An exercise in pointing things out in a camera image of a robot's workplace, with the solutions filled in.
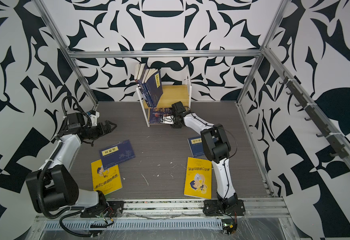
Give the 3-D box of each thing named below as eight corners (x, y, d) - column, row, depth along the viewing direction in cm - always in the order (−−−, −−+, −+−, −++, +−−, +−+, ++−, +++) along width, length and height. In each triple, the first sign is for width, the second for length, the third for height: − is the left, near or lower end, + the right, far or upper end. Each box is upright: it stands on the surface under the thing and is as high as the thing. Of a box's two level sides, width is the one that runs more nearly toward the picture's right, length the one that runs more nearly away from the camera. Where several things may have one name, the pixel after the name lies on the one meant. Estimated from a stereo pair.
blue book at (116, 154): (104, 169, 88) (102, 168, 86) (101, 152, 95) (99, 150, 93) (135, 157, 93) (134, 154, 91) (130, 141, 100) (129, 139, 98)
